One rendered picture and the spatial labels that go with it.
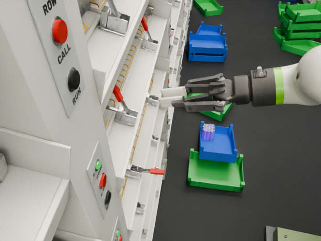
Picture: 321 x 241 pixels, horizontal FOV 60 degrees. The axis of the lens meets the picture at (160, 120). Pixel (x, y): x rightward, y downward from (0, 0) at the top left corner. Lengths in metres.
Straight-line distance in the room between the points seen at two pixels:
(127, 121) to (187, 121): 1.34
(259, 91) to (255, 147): 1.15
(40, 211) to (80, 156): 0.06
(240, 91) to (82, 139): 0.50
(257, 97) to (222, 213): 0.93
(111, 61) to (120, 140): 0.20
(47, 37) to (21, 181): 0.13
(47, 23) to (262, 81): 0.57
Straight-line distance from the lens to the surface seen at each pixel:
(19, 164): 0.27
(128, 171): 0.71
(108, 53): 0.40
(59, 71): 0.22
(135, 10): 0.51
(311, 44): 2.91
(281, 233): 1.20
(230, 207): 1.57
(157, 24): 0.88
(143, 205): 0.90
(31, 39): 0.19
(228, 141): 1.77
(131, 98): 0.61
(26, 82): 0.19
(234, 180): 1.65
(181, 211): 1.52
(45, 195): 0.26
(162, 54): 0.99
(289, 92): 0.71
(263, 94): 0.71
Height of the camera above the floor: 1.37
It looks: 47 degrees down
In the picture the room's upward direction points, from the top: straight up
